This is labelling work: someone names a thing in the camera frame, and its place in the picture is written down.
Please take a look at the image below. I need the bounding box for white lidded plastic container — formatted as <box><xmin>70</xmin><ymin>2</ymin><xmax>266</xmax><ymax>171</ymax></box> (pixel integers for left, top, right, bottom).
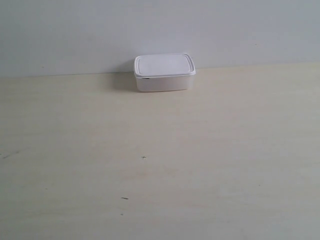
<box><xmin>133</xmin><ymin>53</ymin><xmax>196</xmax><ymax>92</ymax></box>

